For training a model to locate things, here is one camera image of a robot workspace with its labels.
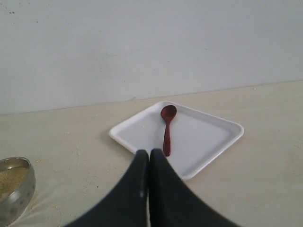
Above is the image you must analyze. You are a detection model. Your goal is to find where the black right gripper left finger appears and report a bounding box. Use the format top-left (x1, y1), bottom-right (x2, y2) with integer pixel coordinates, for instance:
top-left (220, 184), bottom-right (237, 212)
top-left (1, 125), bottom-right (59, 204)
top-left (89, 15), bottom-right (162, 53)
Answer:
top-left (67, 150), bottom-right (149, 227)

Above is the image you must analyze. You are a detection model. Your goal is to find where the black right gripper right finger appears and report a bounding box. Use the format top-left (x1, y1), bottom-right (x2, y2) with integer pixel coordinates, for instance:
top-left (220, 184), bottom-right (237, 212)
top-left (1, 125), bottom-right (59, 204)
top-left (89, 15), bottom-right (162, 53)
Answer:
top-left (148, 148), bottom-right (238, 227)

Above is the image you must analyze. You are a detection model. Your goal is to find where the dark red wooden spoon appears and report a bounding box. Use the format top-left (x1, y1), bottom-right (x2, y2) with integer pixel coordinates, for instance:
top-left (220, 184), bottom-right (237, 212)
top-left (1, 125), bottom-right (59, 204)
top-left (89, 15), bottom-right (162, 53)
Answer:
top-left (160, 105), bottom-right (177, 157)

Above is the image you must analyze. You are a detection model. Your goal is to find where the white rectangular plastic tray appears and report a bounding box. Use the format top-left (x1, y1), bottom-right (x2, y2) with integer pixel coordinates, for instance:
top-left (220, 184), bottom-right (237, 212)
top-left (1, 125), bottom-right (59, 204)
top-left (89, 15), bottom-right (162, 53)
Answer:
top-left (109, 101), bottom-right (244, 180)

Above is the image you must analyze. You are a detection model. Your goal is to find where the steel bowl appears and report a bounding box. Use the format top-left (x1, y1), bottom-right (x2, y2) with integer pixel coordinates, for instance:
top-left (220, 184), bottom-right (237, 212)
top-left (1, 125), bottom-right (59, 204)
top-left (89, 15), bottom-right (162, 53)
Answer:
top-left (0, 157), bottom-right (36, 227)

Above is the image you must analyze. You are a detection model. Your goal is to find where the yellow millet in bowl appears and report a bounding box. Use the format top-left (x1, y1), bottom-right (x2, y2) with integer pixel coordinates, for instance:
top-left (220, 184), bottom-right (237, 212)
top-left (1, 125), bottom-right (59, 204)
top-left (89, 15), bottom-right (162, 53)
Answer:
top-left (0, 167), bottom-right (29, 201)

